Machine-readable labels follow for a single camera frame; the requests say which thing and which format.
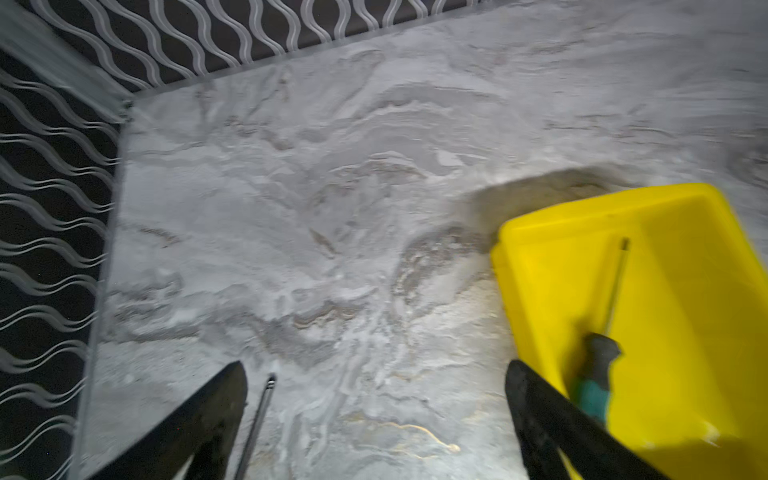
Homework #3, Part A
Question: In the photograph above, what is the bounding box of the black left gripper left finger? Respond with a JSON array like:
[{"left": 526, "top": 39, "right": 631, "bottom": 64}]
[{"left": 91, "top": 361, "right": 248, "bottom": 479}]

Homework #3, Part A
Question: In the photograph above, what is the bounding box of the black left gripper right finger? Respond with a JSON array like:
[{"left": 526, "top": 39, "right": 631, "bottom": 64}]
[{"left": 505, "top": 360, "right": 665, "bottom": 479}]

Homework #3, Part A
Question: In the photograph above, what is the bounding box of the green black handled screwdriver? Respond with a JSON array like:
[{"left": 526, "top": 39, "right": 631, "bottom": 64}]
[{"left": 572, "top": 237, "right": 631, "bottom": 428}]

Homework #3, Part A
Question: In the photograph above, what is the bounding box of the yellow plastic bin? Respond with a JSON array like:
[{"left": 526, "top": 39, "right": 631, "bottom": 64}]
[{"left": 491, "top": 183, "right": 767, "bottom": 479}]

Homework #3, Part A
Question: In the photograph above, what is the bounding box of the black hex key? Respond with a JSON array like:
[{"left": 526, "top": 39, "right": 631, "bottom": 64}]
[{"left": 234, "top": 373, "right": 277, "bottom": 480}]

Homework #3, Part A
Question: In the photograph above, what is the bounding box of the aluminium frame post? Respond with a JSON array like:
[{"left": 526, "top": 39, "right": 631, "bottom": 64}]
[{"left": 1, "top": 1, "right": 133, "bottom": 122}]

